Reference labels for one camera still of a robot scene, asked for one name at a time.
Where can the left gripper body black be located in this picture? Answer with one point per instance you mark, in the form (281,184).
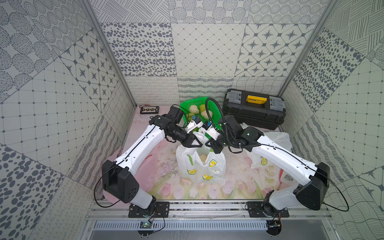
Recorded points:
(186,136)

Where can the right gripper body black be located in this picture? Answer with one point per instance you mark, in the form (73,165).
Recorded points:
(223,140)

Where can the lemon print plastic bag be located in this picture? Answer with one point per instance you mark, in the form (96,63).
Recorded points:
(190,166)

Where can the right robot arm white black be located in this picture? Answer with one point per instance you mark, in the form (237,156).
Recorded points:
(312,179)

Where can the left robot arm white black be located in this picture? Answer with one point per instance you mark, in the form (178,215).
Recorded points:
(118,177)

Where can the green plastic basket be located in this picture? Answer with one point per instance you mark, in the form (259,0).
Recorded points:
(199,101)

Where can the black screw bit case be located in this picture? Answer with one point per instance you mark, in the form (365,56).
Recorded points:
(149,110)

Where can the green pear top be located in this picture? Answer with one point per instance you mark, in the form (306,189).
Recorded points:
(202,108)

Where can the red white work glove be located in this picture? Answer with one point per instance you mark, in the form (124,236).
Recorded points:
(286,178)

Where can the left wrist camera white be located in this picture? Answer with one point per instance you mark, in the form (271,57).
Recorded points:
(194,123)

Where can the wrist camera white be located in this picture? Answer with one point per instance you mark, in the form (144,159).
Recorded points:
(209,128)
(194,123)

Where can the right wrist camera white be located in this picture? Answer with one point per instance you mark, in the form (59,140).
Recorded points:
(209,128)

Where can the black toolbox yellow handle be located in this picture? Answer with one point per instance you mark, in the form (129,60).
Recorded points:
(255,109)

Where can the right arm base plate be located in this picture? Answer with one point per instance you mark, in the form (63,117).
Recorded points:
(257,209)

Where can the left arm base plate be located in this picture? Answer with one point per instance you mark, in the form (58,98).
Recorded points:
(161,209)

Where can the aluminium front rail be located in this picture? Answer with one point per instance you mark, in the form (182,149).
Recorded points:
(203,210)

